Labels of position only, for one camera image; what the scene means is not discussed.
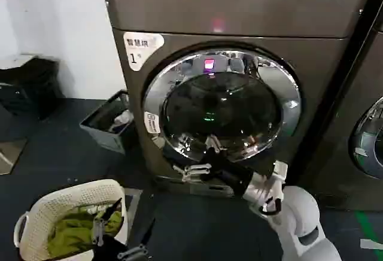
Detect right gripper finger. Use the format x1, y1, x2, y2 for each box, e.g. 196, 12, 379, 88
205, 133, 224, 157
172, 162, 212, 183

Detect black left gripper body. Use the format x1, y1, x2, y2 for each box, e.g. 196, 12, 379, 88
97, 236, 133, 261

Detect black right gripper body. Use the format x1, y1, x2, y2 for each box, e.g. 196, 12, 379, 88
199, 152, 256, 197

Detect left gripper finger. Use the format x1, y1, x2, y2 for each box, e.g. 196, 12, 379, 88
91, 198, 124, 245
117, 244, 148, 260

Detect green garment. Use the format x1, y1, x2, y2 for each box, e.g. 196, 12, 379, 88
47, 202, 123, 260

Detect round glass dryer door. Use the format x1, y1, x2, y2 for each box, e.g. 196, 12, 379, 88
142, 41, 303, 163
348, 96, 383, 181

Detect white perforated laundry basket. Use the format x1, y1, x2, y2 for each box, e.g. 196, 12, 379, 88
13, 178, 132, 261

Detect small white door label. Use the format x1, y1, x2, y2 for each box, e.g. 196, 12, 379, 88
144, 111, 160, 142

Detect grey plastic crate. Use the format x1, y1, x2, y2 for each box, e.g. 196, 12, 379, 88
79, 89, 134, 156

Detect white and blue clothes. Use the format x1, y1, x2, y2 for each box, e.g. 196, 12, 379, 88
109, 110, 134, 133

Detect flat grey floor board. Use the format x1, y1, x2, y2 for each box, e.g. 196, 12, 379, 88
0, 137, 28, 175

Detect large white number label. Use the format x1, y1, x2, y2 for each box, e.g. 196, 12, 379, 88
123, 32, 165, 72

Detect grey front-load dryer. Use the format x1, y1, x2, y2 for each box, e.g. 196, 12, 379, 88
294, 0, 383, 211
100, 0, 375, 198

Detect green floor tape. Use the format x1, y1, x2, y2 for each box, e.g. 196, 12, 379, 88
355, 210, 383, 244

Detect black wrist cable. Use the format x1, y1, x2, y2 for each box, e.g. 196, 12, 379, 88
259, 198, 282, 216

